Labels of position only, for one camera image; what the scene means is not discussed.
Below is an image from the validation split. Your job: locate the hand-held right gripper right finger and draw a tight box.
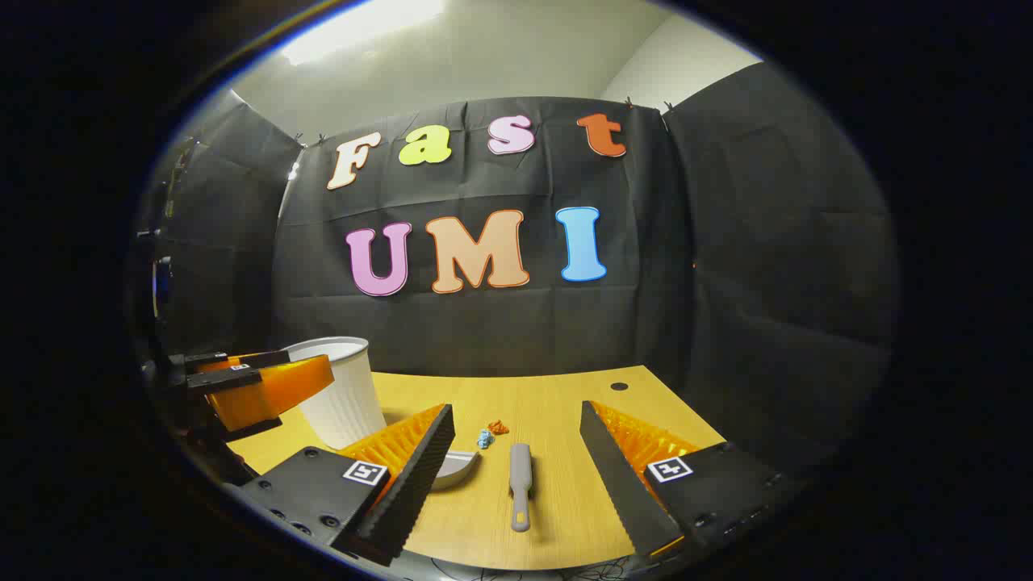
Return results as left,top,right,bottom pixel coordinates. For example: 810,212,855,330
579,400,801,561

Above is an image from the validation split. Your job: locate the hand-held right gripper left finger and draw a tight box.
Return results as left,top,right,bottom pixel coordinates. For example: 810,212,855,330
240,403,456,567

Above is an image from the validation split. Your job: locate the grey plastic dustpan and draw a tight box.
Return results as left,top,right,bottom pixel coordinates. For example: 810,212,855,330
430,449,482,491

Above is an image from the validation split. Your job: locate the white ribbed garbage bin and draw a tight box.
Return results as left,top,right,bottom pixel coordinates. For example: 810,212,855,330
282,336,389,451

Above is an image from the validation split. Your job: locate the small grey broom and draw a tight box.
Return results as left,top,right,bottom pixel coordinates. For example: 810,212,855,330
508,442,534,533

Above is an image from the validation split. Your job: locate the wooden desktop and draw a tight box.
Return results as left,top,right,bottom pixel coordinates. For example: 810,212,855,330
228,365,727,572

